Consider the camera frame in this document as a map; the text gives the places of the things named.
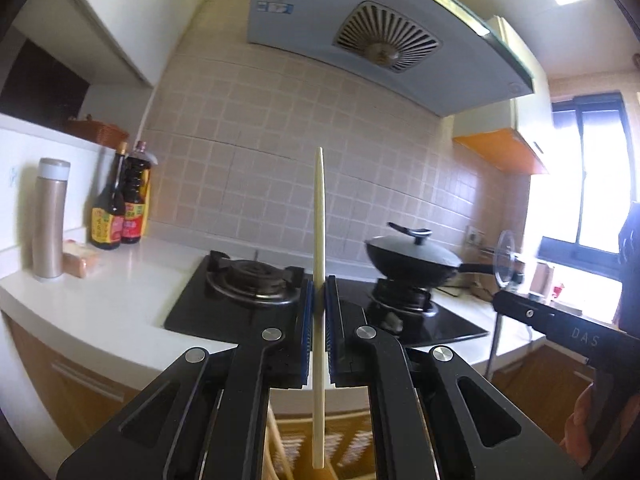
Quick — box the large dark sauce bottle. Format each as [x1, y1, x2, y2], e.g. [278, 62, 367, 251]
[121, 140, 160, 245]

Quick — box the orange wall cabinet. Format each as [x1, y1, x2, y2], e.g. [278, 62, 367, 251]
[452, 15, 551, 176]

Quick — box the person's right hand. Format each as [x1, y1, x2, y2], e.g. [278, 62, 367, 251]
[564, 382, 598, 467]

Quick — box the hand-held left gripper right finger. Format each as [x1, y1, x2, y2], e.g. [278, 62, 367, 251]
[324, 275, 583, 480]

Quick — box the white kettle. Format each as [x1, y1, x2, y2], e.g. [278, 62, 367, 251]
[532, 261, 556, 302]

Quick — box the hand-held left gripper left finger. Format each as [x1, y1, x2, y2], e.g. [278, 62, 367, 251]
[57, 277, 316, 480]

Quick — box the silver thermos flask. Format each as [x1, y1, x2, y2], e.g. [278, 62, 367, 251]
[32, 158, 72, 281]

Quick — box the wooden base cabinet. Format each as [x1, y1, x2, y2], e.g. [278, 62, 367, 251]
[0, 310, 168, 461]

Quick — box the brown wicker basket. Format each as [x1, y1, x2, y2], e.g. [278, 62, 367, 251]
[66, 115, 131, 150]

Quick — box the round glass lid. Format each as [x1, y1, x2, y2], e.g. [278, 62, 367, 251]
[494, 230, 524, 292]

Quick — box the slim dark sauce bottle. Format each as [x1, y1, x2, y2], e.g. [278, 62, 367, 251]
[90, 141, 126, 250]

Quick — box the black gas stove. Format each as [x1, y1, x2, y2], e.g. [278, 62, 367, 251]
[164, 250, 491, 349]

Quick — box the white wall cabinet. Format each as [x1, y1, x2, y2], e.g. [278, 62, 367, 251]
[10, 0, 157, 87]

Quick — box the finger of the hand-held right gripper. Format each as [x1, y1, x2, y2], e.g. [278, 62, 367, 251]
[492, 290, 551, 334]

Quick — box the silver cabinet handle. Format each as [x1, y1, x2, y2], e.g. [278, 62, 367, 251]
[49, 359, 127, 404]

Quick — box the white range hood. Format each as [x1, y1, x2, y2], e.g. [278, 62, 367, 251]
[246, 0, 536, 117]

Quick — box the dark framed window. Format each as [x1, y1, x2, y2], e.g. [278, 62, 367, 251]
[537, 91, 632, 281]

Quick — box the black wok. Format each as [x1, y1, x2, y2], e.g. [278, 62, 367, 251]
[364, 237, 497, 292]

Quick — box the yellow plastic utensil basket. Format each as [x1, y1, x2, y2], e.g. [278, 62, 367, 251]
[265, 404, 431, 480]

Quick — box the light wooden chopstick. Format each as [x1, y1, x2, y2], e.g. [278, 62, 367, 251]
[311, 147, 329, 469]
[266, 405, 282, 480]
[272, 410, 297, 480]

